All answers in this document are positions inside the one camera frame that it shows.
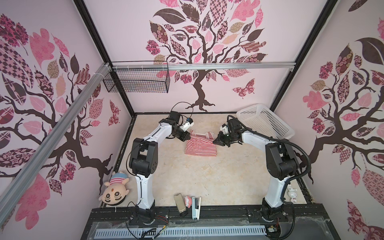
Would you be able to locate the plush doll head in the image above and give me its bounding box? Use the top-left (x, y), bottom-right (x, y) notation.
top-left (99, 172), bottom-right (130, 206)

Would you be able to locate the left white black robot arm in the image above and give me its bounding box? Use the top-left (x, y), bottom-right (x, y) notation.
top-left (127, 111), bottom-right (194, 221)

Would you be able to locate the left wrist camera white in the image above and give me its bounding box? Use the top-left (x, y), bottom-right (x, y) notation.
top-left (181, 118), bottom-right (194, 132)

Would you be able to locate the red white striped tank top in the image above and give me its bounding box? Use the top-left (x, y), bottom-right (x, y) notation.
top-left (185, 130), bottom-right (217, 157)

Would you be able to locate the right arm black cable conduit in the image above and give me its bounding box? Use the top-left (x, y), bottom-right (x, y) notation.
top-left (226, 114), bottom-right (312, 239)

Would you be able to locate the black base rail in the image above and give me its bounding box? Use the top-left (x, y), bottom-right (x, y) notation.
top-left (87, 204), bottom-right (330, 226)

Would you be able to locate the small white bunny figure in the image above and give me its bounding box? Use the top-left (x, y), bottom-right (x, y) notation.
top-left (287, 184), bottom-right (298, 203)

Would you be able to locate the white plastic mesh basket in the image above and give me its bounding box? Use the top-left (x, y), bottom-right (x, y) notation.
top-left (236, 104), bottom-right (295, 140)

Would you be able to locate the aluminium rail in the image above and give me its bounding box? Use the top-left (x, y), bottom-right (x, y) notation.
top-left (113, 62), bottom-right (296, 71)
top-left (1, 63), bottom-right (110, 224)

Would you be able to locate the tan rectangular block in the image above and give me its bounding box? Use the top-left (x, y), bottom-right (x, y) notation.
top-left (174, 194), bottom-right (187, 215)

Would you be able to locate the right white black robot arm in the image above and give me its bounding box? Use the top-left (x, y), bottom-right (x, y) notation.
top-left (213, 115), bottom-right (299, 222)

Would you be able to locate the aluminium rail back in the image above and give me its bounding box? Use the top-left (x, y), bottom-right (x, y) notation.
top-left (113, 62), bottom-right (296, 71)

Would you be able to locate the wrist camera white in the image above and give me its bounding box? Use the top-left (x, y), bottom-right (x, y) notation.
top-left (181, 118), bottom-right (194, 132)
top-left (220, 125), bottom-right (230, 135)

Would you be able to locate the aluminium rail left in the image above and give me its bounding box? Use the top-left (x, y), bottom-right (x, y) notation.
top-left (1, 63), bottom-right (110, 224)

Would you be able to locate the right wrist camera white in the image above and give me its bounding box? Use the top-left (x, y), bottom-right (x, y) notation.
top-left (220, 125), bottom-right (230, 135)

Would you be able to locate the black wire basket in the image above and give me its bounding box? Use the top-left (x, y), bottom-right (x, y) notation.
top-left (103, 60), bottom-right (171, 94)

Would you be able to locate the white slotted cable duct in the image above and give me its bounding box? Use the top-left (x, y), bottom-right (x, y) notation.
top-left (94, 226), bottom-right (267, 240)

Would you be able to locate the small pink toy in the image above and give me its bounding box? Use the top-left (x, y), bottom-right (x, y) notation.
top-left (184, 196), bottom-right (193, 209)

